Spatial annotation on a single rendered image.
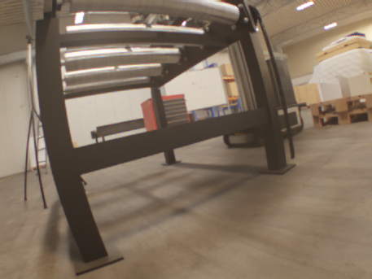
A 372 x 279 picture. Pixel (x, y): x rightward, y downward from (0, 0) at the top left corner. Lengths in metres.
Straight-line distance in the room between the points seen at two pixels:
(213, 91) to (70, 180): 6.03
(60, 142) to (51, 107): 0.10
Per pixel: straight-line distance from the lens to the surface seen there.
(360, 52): 4.13
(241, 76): 2.40
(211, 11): 1.00
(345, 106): 2.50
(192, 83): 6.31
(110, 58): 1.31
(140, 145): 0.62
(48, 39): 0.67
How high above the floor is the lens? 0.33
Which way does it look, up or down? 4 degrees down
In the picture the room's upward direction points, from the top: 12 degrees counter-clockwise
